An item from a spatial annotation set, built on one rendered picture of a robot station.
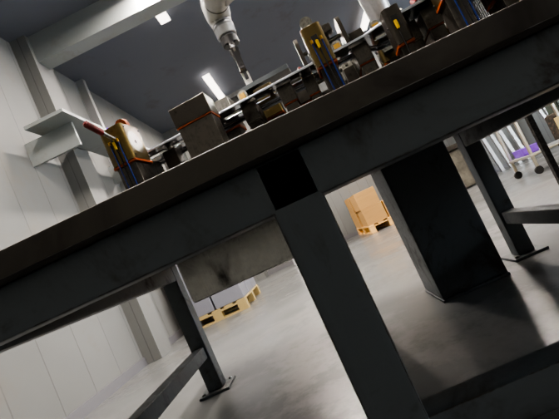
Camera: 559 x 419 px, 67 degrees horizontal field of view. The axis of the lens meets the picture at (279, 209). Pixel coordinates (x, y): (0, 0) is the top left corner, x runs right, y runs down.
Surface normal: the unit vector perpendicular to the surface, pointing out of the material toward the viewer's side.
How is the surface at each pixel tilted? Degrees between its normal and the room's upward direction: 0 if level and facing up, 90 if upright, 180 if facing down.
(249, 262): 90
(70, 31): 90
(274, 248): 90
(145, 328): 90
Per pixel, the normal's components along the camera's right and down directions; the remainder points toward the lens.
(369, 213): -0.05, -0.05
